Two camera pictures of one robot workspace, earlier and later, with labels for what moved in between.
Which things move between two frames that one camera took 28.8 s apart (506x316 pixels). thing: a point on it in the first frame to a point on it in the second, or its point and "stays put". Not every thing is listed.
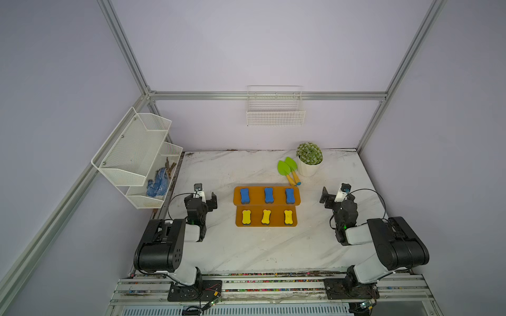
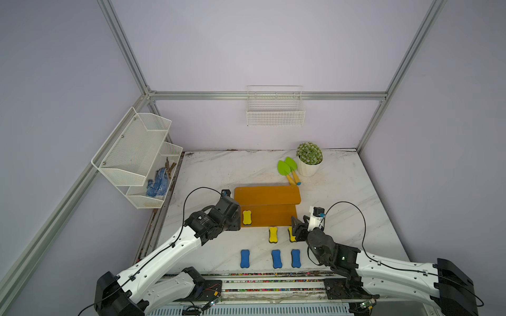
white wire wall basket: [275, 106] stays put
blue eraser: [290, 197] to [296, 261]
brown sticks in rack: [167, 165] stays put
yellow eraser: [288, 216] to [290, 232]
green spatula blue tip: [292, 165] stays put
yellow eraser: [266, 216] to [273, 232]
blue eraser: [244, 195] to [244, 259]
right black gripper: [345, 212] to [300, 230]
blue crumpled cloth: [158, 187] stays put
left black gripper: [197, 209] to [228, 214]
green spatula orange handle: [284, 169] stays put
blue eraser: [269, 195] to [277, 259]
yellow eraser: [246, 216] stays put
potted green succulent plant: [309, 157] stays put
